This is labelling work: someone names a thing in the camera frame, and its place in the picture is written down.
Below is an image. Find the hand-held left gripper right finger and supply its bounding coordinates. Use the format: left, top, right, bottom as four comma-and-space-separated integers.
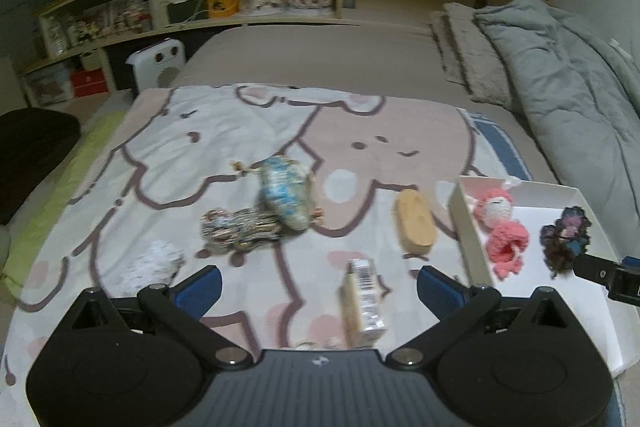
387, 264, 573, 360

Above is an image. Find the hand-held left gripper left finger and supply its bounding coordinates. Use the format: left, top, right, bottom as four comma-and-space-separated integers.
65, 264, 251, 359

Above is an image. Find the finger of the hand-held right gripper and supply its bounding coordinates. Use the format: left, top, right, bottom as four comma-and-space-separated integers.
572, 252, 640, 306

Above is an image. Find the dark floral scrunchie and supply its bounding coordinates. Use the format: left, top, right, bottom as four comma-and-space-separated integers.
540, 206, 591, 280

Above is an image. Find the white blue knitted ball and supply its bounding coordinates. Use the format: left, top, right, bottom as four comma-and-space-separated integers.
122, 241, 186, 295

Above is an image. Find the white cardboard box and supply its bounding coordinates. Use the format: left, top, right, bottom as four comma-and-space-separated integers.
447, 175, 628, 378

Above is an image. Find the oval wooden block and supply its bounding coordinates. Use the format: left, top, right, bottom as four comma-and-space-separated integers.
395, 188, 437, 255

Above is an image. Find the small yellow cardboard pack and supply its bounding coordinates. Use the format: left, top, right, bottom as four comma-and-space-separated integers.
340, 258, 388, 348

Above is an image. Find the blue floral drawstring pouch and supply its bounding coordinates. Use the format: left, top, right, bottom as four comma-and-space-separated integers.
230, 155, 323, 235

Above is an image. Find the pink crochet doll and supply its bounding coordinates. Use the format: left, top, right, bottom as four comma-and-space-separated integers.
462, 177, 531, 280

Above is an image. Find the cartoon printed blanket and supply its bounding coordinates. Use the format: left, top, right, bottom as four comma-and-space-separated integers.
0, 83, 532, 388

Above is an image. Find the grey comforter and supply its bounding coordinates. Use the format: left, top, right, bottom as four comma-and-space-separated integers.
475, 0, 640, 268

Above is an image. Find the white space heater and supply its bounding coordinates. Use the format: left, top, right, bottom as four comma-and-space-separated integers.
126, 38, 187, 95

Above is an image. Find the red box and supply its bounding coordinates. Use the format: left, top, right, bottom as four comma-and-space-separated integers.
70, 69, 110, 98

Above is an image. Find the clear storage bin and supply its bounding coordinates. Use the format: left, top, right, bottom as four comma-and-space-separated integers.
25, 62, 73, 105

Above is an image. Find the dark green box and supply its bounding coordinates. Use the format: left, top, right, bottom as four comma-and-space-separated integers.
166, 0, 208, 25

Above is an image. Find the row of figurine boxes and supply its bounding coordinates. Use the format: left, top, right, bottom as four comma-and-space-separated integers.
40, 0, 153, 58

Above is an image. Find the yellow toy bucket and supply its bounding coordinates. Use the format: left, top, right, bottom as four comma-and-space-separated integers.
206, 0, 238, 18

